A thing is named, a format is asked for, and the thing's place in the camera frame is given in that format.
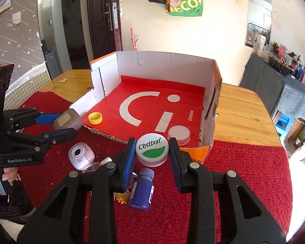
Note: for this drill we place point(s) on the wicker basket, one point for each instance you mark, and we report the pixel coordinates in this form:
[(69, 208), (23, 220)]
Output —
[(296, 129)]

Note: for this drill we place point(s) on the white green-label bottle cap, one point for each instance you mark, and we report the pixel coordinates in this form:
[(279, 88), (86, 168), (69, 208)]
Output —
[(152, 148)]

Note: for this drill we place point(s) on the small doll figurine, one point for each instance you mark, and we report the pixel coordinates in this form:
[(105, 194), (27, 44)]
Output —
[(122, 197)]

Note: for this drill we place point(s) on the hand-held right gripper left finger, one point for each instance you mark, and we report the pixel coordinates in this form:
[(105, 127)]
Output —
[(129, 162)]

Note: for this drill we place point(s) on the row of cosmetics and toys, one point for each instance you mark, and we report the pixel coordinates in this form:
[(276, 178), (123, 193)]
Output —
[(289, 61)]

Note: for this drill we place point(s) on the white round lid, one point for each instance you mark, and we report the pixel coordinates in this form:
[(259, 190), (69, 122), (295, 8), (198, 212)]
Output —
[(179, 134)]

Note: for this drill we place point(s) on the person's left hand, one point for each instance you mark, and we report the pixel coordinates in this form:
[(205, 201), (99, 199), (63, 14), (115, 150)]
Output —
[(9, 176)]

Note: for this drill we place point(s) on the clear small bottle white cap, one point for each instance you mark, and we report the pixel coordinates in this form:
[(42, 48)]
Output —
[(96, 167)]

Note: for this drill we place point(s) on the small white tag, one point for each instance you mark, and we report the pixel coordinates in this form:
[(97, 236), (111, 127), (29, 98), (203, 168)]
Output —
[(62, 80)]

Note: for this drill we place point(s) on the blue plastic stool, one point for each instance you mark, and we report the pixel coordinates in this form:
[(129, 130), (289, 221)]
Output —
[(283, 125)]

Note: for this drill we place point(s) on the dark wooden door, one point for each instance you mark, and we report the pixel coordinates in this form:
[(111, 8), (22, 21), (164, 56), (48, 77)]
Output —
[(101, 17)]

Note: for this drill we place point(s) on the pink round bottle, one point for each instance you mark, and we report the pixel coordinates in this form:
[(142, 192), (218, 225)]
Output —
[(81, 156)]

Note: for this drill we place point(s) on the grey water dispenser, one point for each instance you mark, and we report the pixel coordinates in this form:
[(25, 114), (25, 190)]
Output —
[(52, 64)]

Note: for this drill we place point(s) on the yellow bottle cap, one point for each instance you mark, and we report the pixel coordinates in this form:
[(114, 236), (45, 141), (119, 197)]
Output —
[(95, 118)]

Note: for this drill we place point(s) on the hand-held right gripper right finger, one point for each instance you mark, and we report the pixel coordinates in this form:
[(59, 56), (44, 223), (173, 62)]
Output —
[(174, 162)]

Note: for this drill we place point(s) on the white and red cardboard box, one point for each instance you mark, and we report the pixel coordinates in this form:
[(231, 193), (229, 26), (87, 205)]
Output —
[(147, 66)]

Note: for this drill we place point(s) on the person's left forearm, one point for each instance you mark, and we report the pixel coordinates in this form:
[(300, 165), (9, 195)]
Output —
[(12, 203)]

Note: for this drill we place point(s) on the purple paint bottle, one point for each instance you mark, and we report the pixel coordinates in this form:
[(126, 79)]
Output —
[(142, 190)]

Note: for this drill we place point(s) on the white air conditioner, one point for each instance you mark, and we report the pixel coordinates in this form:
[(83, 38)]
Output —
[(261, 1)]

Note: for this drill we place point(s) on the red knitted mat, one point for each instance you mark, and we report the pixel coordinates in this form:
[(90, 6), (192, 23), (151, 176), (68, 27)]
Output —
[(244, 178)]

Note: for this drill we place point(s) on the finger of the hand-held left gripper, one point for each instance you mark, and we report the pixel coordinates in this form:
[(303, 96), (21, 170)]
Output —
[(50, 118), (63, 134)]

